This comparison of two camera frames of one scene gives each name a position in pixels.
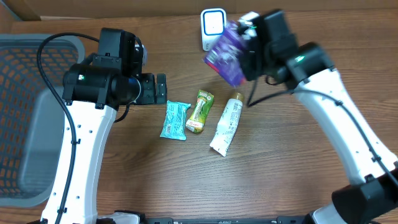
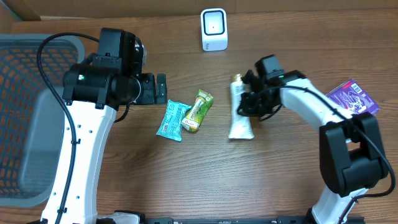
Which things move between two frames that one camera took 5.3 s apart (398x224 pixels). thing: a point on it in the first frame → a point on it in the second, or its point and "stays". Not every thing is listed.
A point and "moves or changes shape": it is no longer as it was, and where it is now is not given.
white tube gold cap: [227, 124] → [240, 126]
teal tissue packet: [175, 124] moves or changes shape
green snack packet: [204, 104] moves or changes shape
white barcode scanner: [213, 23] stays
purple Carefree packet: [226, 55] → [349, 96]
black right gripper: [248, 61] → [247, 105]
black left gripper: [150, 97] stays
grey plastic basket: [32, 120] stays
